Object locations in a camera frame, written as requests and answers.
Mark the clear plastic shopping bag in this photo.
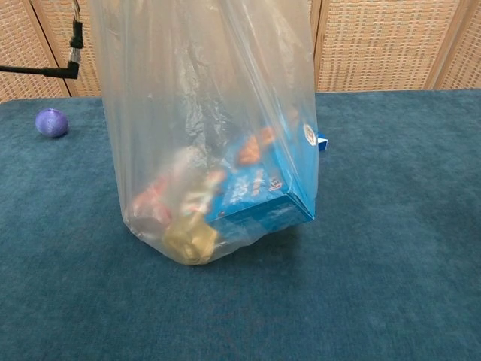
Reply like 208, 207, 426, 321
88, 0, 320, 267

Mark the blue cookie box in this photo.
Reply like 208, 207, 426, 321
208, 112, 319, 236

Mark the yellow snack packet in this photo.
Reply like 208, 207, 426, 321
162, 176, 226, 266

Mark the red white snack packet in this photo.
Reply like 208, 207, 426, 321
131, 176, 177, 226

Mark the woven bamboo folding screen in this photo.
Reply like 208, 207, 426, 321
0, 0, 481, 103

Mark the teal table cloth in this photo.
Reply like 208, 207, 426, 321
0, 89, 481, 361

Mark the purple ball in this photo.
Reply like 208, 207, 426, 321
35, 108, 70, 139

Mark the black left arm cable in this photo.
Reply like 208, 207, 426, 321
0, 0, 84, 80

